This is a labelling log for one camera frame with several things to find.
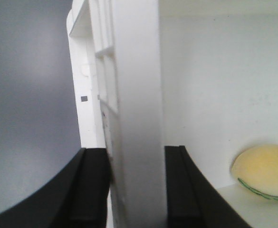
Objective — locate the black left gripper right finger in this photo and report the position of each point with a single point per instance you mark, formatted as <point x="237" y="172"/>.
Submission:
<point x="191" y="200"/>

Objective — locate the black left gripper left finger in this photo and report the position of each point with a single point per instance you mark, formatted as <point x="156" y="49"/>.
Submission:
<point x="75" y="198"/>

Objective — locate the yellow round plush toy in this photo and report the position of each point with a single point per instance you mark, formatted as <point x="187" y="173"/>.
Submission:
<point x="256" y="169"/>

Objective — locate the white plastic tote box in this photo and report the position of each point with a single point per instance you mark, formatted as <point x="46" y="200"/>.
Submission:
<point x="201" y="75"/>

